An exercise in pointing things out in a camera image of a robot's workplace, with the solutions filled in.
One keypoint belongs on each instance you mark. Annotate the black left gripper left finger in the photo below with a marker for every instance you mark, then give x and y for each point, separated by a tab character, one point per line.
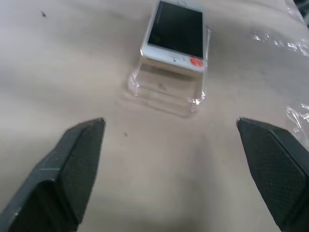
55	178

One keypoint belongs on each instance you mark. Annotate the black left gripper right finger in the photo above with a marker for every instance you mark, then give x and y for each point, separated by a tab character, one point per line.
277	174

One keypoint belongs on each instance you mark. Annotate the clear plastic phone case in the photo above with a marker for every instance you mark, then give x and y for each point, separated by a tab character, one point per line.
166	91

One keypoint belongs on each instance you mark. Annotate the white smartphone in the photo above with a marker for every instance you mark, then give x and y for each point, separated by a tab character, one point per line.
175	36

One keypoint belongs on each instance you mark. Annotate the clear plastic wrap sheet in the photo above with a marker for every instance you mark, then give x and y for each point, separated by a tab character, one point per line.
287	43

